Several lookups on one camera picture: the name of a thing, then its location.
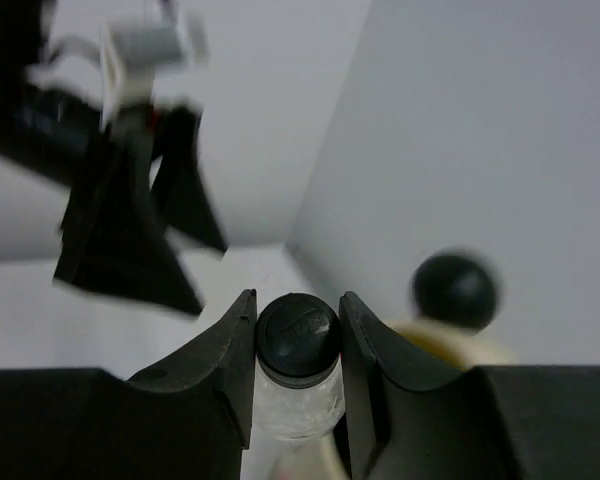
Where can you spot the blue label clear bottle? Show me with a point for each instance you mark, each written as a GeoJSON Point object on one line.
{"type": "Point", "coordinates": [298, 393]}

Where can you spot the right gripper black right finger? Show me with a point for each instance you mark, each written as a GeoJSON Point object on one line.
{"type": "Point", "coordinates": [412, 416]}

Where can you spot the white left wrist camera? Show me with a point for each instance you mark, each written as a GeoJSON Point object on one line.
{"type": "Point", "coordinates": [133, 51]}

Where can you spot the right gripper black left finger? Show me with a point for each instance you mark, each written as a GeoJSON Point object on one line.
{"type": "Point", "coordinates": [187, 416]}

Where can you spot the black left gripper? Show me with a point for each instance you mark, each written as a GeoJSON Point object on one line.
{"type": "Point", "coordinates": [113, 241]}

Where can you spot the cream bin with black ears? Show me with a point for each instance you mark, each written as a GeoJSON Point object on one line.
{"type": "Point", "coordinates": [455, 294]}

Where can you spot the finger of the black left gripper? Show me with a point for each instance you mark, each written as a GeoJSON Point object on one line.
{"type": "Point", "coordinates": [178, 188]}

